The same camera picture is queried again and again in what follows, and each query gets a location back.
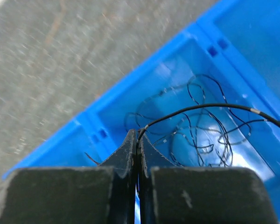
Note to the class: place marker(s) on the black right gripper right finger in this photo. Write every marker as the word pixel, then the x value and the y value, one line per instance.
pixel 198 195

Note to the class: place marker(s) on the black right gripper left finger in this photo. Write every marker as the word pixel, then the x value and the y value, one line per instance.
pixel 104 194

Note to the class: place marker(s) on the blue plastic bin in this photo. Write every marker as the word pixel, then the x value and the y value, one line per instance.
pixel 231 54

